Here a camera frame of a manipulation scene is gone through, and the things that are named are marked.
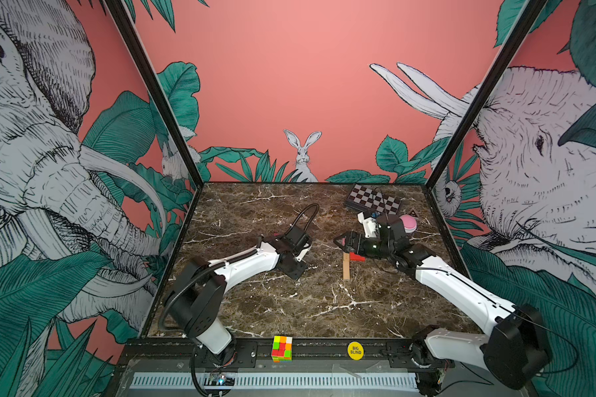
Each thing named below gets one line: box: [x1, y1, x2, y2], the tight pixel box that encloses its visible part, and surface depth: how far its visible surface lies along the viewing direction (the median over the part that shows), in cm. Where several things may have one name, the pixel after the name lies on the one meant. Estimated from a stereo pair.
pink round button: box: [399, 214, 418, 234], surface depth 107 cm
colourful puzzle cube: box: [271, 334, 294, 364], surface depth 73 cm
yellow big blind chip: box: [346, 341, 365, 361], surface depth 76 cm
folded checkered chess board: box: [345, 183, 402, 216], surface depth 113 cm
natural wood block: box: [342, 252, 351, 280], surface depth 95 cm
